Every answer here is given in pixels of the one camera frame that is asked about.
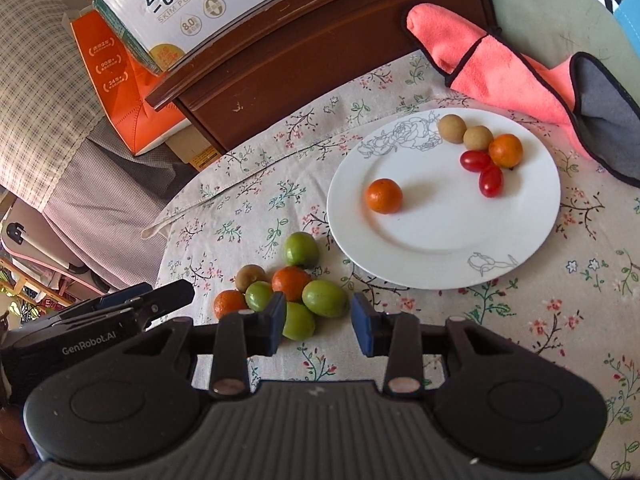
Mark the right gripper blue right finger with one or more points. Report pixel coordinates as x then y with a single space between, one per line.
395 336

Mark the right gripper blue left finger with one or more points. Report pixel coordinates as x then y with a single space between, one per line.
239 336

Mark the green jujube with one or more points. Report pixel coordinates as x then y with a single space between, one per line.
258 295
301 249
300 323
325 299

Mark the brown longan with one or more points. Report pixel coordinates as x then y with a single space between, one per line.
451 128
477 138
249 274

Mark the green jujube top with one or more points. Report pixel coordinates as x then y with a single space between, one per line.
301 249

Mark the cherry tomato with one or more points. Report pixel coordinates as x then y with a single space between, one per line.
475 161
491 181

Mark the small tangerine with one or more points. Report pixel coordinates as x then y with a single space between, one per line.
506 151

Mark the white floral plate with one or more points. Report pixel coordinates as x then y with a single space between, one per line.
447 234

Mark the floral tablecloth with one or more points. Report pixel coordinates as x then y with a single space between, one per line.
575 301

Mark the brown cardboard box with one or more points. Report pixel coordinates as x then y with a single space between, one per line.
192 148

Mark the checkered fabric cover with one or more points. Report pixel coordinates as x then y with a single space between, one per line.
61 155

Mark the orange paper bag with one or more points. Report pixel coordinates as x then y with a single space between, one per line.
122 84

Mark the pink grey cloth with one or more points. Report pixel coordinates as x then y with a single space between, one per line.
581 96

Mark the dark wooden cabinet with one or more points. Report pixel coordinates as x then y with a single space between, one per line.
286 54

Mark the blue green cushion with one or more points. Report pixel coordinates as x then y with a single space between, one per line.
551 30

